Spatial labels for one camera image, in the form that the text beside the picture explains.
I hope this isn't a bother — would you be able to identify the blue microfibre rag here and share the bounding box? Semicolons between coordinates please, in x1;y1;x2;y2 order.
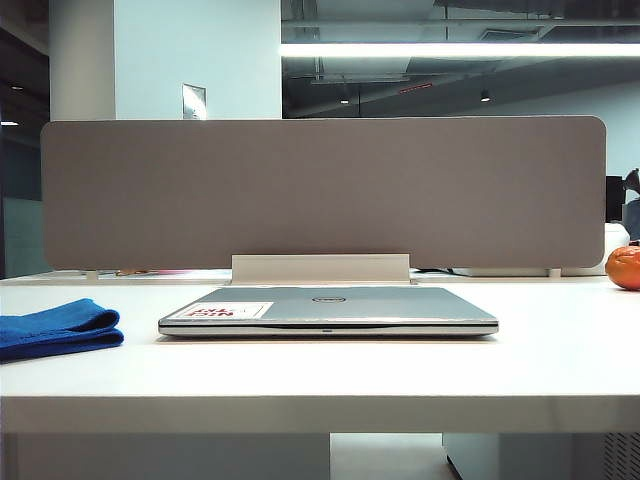
0;298;125;365

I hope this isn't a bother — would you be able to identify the silver closed laptop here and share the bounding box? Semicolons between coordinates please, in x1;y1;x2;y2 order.
157;286;500;339

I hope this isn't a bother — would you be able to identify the black monitor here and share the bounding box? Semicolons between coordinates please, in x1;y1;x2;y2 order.
605;168;640;224

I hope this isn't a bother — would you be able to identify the white and red sticker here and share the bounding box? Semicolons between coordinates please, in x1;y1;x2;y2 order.
180;301;275;320

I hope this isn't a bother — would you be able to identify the grey wall sign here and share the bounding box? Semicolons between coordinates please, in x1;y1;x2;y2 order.
181;82;208;121

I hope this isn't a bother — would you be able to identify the orange tangerine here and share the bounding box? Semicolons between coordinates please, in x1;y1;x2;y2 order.
604;242;640;291

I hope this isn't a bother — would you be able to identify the beige fabric desk divider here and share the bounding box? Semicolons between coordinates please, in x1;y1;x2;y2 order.
39;115;608;272

